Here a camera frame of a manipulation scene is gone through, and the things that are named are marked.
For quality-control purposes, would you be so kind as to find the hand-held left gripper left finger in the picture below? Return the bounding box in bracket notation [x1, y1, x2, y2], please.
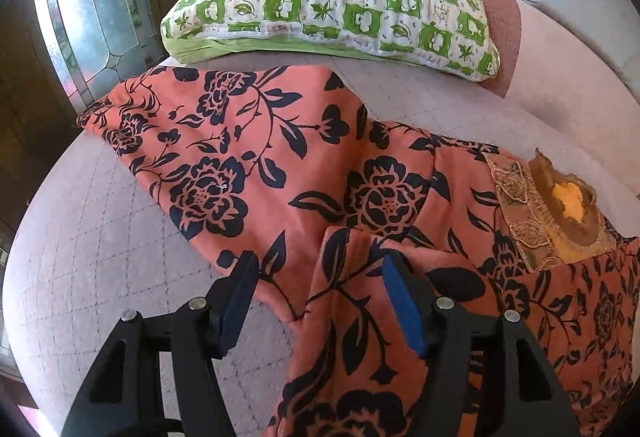
[60, 252, 261, 437]

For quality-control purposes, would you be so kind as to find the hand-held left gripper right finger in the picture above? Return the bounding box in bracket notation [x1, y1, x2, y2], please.
[382, 252, 582, 437]

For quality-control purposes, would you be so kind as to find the orange floral garment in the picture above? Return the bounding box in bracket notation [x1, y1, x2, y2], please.
[76, 66, 640, 437]

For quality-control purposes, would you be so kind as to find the pink pillow with brown ends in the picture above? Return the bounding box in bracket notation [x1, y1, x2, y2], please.
[470, 0, 640, 118]

